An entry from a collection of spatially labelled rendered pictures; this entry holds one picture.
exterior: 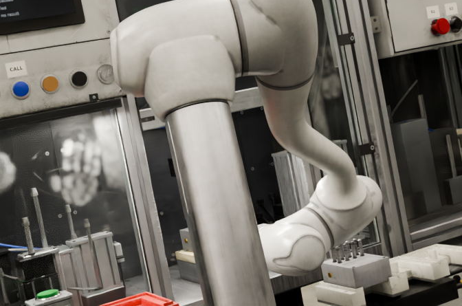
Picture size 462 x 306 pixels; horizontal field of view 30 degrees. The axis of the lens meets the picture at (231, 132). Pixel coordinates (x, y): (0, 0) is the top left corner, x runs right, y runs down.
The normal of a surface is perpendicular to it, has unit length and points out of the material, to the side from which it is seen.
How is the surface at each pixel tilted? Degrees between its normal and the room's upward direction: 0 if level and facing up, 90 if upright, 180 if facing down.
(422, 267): 90
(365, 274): 90
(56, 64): 90
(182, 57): 79
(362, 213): 118
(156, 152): 90
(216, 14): 62
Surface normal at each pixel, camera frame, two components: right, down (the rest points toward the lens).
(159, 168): 0.45, -0.04
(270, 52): 0.38, 0.58
